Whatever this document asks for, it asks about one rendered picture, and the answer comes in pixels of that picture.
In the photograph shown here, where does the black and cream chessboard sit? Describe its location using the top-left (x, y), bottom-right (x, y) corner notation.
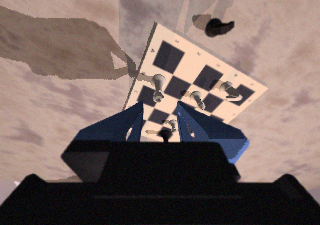
top-left (125, 23), bottom-right (268, 142)

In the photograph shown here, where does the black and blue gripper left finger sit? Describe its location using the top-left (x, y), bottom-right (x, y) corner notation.
top-left (71, 100), bottom-right (144, 142)

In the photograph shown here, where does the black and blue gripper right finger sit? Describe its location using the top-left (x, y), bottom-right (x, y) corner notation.
top-left (176, 100), bottom-right (250, 165)

